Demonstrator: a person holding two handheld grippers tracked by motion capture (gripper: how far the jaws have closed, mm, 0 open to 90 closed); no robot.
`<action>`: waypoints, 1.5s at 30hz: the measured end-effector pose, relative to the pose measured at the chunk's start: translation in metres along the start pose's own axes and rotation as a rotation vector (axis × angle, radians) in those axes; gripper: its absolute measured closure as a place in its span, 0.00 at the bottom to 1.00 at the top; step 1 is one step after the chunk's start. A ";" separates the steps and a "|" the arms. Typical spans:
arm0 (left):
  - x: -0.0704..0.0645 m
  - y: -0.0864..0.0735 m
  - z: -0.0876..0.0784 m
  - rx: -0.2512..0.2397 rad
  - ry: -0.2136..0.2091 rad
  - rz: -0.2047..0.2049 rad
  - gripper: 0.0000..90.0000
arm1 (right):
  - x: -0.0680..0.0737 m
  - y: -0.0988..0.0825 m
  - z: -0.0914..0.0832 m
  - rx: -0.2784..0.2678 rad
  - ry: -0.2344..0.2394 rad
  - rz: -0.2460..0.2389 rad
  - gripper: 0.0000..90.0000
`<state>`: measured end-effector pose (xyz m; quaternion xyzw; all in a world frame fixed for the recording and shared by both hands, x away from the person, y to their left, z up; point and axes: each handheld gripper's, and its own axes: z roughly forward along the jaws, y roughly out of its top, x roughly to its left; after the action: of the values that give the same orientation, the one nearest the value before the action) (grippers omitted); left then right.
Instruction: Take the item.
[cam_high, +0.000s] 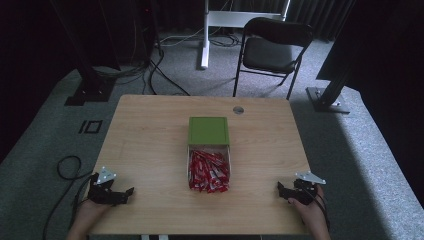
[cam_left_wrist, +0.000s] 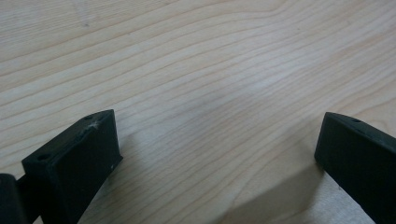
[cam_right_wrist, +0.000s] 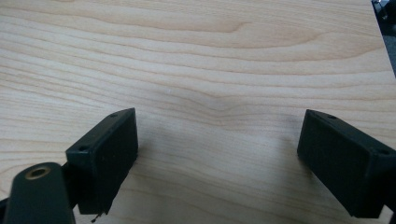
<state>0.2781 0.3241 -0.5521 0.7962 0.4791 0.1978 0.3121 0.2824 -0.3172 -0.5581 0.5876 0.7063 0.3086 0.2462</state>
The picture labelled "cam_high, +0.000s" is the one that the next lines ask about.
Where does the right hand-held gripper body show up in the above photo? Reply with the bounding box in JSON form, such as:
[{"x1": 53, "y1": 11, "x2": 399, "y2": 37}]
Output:
[{"x1": 291, "y1": 170, "x2": 327, "y2": 206}]

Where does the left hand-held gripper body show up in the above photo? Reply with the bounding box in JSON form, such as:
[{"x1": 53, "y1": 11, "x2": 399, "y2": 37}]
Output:
[{"x1": 87, "y1": 166, "x2": 125, "y2": 206}]

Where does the person's right hand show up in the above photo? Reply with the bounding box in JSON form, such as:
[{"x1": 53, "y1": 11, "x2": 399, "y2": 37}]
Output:
[{"x1": 287, "y1": 185, "x2": 330, "y2": 234}]

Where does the person's left hand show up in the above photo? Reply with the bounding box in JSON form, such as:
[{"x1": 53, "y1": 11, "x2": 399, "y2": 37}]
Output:
[{"x1": 70, "y1": 199, "x2": 113, "y2": 234}]

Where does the clear box of red packets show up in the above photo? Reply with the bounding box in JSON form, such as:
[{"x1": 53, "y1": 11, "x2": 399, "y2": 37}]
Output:
[{"x1": 186, "y1": 144, "x2": 232, "y2": 192}]

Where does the pile of red packets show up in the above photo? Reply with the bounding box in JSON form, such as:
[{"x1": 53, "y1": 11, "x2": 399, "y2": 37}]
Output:
[{"x1": 188, "y1": 149, "x2": 231, "y2": 194}]

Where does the green box lid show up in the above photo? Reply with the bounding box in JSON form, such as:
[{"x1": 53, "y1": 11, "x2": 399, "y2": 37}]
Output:
[{"x1": 187, "y1": 116, "x2": 231, "y2": 147}]

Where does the black metal stand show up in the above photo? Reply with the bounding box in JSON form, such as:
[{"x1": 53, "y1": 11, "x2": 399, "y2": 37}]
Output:
[
  {"x1": 305, "y1": 0, "x2": 359, "y2": 115},
  {"x1": 49, "y1": 0, "x2": 117, "y2": 107}
]

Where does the black folding chair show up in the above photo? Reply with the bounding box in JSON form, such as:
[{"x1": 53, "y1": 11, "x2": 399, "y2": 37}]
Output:
[{"x1": 232, "y1": 16, "x2": 315, "y2": 101}]

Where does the dark curtain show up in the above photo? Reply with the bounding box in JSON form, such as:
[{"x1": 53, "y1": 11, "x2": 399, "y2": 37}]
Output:
[{"x1": 229, "y1": 0, "x2": 354, "y2": 43}]

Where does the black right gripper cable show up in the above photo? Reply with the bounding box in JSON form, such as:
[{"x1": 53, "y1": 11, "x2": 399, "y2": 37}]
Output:
[{"x1": 308, "y1": 186, "x2": 332, "y2": 232}]

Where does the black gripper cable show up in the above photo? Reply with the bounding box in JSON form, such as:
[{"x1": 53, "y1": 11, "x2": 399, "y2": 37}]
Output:
[
  {"x1": 42, "y1": 155, "x2": 98, "y2": 240},
  {"x1": 308, "y1": 186, "x2": 332, "y2": 232}
]

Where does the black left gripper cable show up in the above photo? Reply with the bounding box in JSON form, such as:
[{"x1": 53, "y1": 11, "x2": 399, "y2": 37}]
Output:
[{"x1": 42, "y1": 155, "x2": 98, "y2": 240}]

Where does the bundle of floor cables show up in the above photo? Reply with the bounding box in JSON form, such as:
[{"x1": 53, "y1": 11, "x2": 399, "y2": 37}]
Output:
[{"x1": 93, "y1": 31, "x2": 192, "y2": 98}]

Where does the white floor cable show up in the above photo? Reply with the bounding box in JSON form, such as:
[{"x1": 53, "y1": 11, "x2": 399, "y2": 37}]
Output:
[{"x1": 159, "y1": 26, "x2": 241, "y2": 48}]

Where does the white desk frame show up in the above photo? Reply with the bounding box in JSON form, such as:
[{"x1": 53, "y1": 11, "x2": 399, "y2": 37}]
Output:
[{"x1": 200, "y1": 0, "x2": 292, "y2": 70}]

